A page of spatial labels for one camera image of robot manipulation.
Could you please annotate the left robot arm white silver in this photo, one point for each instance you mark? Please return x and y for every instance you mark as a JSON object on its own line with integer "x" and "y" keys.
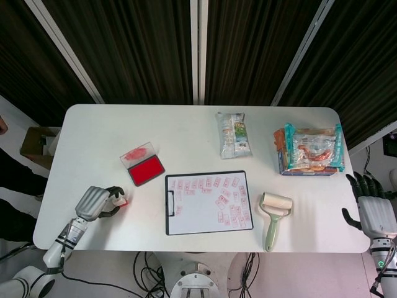
{"x": 56, "y": 248}

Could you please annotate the red and white stamp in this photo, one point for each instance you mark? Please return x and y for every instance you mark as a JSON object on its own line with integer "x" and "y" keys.
{"x": 119, "y": 201}

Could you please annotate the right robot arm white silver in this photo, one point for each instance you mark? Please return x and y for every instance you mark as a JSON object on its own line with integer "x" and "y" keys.
{"x": 389, "y": 273}

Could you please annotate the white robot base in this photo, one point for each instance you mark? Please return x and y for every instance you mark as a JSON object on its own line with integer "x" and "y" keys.
{"x": 193, "y": 279}

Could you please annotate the teal clear snack bag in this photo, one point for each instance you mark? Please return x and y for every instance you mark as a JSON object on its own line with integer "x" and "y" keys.
{"x": 313, "y": 149}

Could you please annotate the person in dark clothes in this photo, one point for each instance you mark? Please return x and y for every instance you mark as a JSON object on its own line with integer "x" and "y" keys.
{"x": 15, "y": 177}

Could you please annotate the white partition post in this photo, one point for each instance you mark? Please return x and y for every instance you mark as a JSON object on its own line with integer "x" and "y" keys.
{"x": 372, "y": 136}
{"x": 198, "y": 49}
{"x": 302, "y": 52}
{"x": 65, "y": 49}

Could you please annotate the black curtain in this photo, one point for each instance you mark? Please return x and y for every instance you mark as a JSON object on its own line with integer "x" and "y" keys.
{"x": 130, "y": 49}
{"x": 363, "y": 62}
{"x": 254, "y": 49}
{"x": 28, "y": 68}

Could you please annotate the brown cardboard box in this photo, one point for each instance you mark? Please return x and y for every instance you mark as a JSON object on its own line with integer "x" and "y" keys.
{"x": 31, "y": 142}

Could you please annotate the clear plastic container red bits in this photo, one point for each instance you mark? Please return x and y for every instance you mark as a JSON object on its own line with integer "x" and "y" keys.
{"x": 145, "y": 172}

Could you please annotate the black clipboard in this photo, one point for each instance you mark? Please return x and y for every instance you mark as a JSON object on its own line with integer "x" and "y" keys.
{"x": 166, "y": 201}

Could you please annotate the white paper with red stamps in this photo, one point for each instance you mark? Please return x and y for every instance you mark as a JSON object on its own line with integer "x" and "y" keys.
{"x": 198, "y": 217}

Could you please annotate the blue orange cardboard box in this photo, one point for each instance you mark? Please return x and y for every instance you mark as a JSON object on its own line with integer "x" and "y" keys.
{"x": 280, "y": 149}

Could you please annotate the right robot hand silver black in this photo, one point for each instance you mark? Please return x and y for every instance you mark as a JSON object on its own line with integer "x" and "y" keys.
{"x": 380, "y": 217}

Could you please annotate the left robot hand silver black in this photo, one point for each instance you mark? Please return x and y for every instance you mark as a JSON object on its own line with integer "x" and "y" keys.
{"x": 91, "y": 203}

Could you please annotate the silver snack bag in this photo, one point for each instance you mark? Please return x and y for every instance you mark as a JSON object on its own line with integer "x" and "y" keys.
{"x": 234, "y": 136}

